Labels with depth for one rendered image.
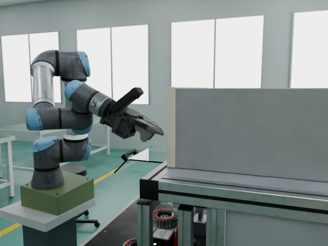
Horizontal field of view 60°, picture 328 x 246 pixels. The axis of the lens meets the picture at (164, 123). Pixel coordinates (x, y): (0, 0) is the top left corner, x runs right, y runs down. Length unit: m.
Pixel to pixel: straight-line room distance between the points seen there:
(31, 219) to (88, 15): 5.74
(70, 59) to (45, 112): 0.38
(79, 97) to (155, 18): 5.16
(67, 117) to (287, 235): 0.74
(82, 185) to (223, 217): 0.99
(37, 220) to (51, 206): 0.08
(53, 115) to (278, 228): 0.75
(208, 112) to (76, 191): 0.94
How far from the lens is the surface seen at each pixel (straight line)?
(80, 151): 1.44
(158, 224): 1.15
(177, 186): 0.62
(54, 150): 1.43
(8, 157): 3.89
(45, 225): 1.38
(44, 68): 1.27
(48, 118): 1.02
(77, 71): 1.34
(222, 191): 0.60
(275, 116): 0.68
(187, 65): 5.70
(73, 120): 1.02
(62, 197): 1.42
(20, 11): 8.00
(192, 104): 0.70
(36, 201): 1.50
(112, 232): 1.18
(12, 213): 1.53
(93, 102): 0.94
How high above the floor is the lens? 1.32
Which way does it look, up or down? 7 degrees down
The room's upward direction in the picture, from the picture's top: straight up
